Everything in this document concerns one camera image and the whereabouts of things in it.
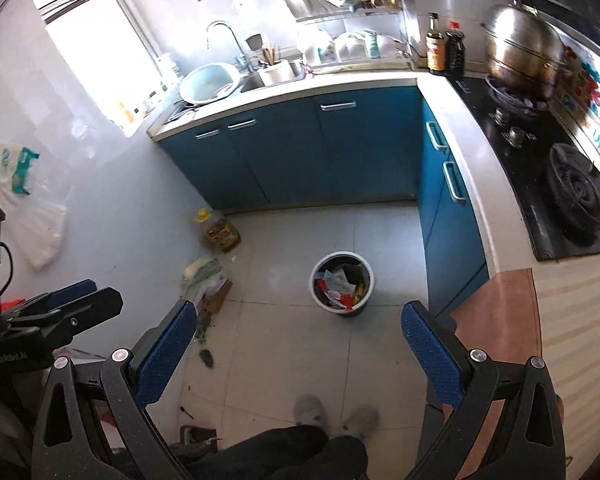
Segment steel sink faucet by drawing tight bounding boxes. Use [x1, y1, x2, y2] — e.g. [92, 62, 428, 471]
[206, 20, 248, 68]

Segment blue kitchen cabinet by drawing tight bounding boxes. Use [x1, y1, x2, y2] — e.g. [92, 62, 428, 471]
[157, 85, 491, 318]

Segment black stove burner grate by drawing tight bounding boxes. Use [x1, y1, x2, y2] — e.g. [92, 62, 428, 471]
[545, 142, 600, 247]

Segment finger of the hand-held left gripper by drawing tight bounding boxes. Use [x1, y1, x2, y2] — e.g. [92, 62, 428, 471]
[0, 280, 98, 322]
[9, 287, 124, 347]

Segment yellow cooking oil bottle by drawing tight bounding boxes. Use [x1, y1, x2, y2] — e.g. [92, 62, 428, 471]
[192, 208, 242, 254]

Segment stack of white bowls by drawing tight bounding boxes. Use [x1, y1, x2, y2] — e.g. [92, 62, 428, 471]
[330, 32, 368, 60]

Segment brown sauce bottle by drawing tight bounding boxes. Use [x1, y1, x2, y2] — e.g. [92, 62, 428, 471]
[426, 12, 447, 77]

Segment steel dish rack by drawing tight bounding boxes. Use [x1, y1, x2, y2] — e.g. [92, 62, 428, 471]
[282, 0, 415, 70]

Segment dark sauce bottle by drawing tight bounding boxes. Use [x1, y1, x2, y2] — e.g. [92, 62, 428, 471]
[445, 21, 466, 79]

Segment white plastic bag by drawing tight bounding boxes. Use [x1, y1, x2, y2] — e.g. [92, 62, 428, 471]
[0, 144, 70, 272]

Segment large steel pot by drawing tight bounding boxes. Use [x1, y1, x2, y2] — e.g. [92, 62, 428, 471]
[481, 2, 567, 102]

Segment colourful wall sticker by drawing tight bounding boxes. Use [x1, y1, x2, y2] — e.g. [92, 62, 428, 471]
[555, 42, 600, 183]

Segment pale blue wash basin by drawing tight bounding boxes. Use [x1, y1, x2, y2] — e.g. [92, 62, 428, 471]
[179, 62, 242, 107]

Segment black bin liner bag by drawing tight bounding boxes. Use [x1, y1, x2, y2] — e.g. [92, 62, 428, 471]
[314, 256, 371, 311]

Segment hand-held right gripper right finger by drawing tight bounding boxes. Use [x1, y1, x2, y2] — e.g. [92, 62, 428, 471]
[401, 300, 567, 480]

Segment brown wooden cutting board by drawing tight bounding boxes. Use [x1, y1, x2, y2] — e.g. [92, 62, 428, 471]
[449, 267, 543, 413]

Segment white round trash bin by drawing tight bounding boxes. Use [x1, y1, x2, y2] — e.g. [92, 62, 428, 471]
[309, 251, 374, 318]

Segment brown cardboard box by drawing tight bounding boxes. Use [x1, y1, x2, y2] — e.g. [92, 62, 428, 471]
[200, 280, 234, 316]

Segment kitchen window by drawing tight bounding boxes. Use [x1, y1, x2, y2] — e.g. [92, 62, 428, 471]
[30, 0, 163, 137]

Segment black gas stove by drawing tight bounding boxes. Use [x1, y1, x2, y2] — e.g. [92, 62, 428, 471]
[449, 76, 600, 262]

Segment person's left leg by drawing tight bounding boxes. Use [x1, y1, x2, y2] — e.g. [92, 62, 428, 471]
[185, 424, 331, 480]

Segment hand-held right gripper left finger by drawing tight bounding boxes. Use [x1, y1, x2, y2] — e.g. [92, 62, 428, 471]
[30, 299, 199, 480]

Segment steel kitchen sink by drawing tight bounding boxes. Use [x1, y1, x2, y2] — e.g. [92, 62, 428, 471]
[240, 57, 308, 92]

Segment pile of colourful wrappers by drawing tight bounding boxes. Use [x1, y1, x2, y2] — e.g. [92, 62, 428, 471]
[316, 267, 366, 309]

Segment grey slipper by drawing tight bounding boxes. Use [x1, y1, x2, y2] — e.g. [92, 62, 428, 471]
[293, 395, 328, 427]
[344, 406, 380, 440]

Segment grey right slipper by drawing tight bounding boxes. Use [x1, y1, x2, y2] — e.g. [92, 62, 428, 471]
[344, 406, 380, 440]

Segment person's leg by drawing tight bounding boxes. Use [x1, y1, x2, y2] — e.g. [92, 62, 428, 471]
[325, 435, 369, 480]
[185, 424, 331, 480]

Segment green vegetable scraps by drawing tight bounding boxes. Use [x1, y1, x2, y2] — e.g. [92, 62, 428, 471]
[194, 310, 217, 345]

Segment person's right leg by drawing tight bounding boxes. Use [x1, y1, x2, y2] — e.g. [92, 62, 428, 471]
[325, 435, 369, 480]

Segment leafy vegetables in bag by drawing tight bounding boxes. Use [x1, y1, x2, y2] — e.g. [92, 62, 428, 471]
[182, 257, 228, 302]

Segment black floor object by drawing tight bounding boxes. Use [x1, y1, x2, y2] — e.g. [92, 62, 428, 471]
[179, 425, 222, 461]

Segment beige striped cloth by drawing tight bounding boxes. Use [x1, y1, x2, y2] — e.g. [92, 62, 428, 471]
[532, 245, 600, 480]

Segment grey left slipper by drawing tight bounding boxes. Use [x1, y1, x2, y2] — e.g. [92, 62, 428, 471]
[293, 395, 328, 427]

